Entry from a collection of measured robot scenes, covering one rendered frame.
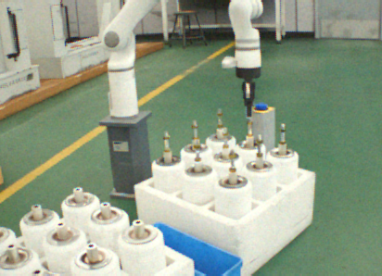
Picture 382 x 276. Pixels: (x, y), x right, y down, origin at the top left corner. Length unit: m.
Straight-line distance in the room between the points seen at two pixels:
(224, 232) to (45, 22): 2.97
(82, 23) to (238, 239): 6.56
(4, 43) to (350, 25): 4.60
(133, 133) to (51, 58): 2.35
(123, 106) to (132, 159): 0.19
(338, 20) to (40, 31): 4.10
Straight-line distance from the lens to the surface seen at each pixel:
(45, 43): 3.78
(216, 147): 1.36
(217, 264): 1.09
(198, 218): 1.11
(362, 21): 6.27
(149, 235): 0.89
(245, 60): 1.22
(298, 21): 6.27
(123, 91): 1.47
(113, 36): 1.43
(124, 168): 1.55
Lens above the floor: 0.73
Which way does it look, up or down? 20 degrees down
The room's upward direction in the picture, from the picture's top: 4 degrees counter-clockwise
